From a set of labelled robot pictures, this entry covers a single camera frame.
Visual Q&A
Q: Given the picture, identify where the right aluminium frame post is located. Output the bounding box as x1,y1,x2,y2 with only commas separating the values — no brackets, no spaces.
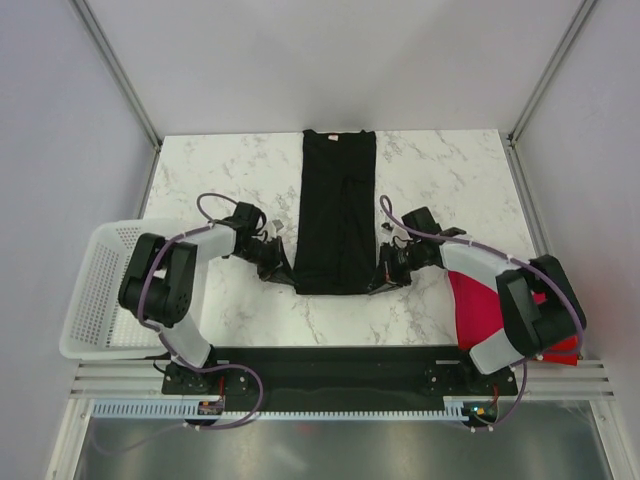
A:
504,0,600,149

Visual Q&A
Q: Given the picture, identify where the purple cable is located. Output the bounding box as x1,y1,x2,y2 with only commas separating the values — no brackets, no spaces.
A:
379,194,587,432
92,192,266,454

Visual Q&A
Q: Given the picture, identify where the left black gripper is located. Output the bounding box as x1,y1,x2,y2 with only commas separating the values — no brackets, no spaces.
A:
234,236,299,288

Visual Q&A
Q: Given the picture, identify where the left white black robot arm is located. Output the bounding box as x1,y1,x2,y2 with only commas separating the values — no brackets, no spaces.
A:
118,202,296,393

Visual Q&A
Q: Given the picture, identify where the magenta folded t shirt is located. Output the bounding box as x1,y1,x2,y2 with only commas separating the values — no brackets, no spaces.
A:
448,271,544,355

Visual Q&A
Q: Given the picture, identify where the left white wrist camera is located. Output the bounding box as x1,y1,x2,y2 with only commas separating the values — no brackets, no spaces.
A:
265,219,284,237

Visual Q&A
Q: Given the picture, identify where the white plastic basket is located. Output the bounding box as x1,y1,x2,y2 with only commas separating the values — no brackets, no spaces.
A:
59,218,187,361

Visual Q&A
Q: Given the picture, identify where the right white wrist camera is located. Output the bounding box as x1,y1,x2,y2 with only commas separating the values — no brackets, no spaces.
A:
381,222,395,241

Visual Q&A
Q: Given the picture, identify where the left aluminium frame post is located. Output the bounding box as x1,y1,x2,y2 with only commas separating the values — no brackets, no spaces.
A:
69,0,163,153

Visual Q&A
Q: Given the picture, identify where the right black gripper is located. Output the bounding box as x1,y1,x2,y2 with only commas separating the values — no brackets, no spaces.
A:
367,242,424,296

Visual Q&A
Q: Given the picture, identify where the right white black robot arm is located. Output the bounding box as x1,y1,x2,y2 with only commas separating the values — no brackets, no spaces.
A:
370,207,586,394

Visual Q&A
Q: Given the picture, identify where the white slotted cable duct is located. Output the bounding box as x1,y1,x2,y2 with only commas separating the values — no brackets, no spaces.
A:
91,397,477,421

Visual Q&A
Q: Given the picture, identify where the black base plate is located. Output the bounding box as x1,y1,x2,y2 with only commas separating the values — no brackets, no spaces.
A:
162,346,518,410

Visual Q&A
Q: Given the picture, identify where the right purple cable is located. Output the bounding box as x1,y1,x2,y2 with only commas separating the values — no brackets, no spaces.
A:
379,194,587,432

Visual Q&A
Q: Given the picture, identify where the aluminium rail profile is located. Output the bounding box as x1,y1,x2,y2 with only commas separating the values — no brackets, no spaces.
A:
70,360,614,401

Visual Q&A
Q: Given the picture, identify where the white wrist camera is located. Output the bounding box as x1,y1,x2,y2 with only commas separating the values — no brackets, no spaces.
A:
265,219,284,237
381,222,395,241

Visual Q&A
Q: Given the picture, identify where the black t shirt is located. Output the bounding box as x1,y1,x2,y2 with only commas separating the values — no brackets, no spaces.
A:
293,130,377,295

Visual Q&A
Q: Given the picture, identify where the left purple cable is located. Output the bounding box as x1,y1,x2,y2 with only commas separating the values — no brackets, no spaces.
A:
92,192,266,454

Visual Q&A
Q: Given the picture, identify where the aluminium frame post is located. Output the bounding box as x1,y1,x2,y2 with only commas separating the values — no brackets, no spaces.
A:
504,0,600,149
69,0,163,153

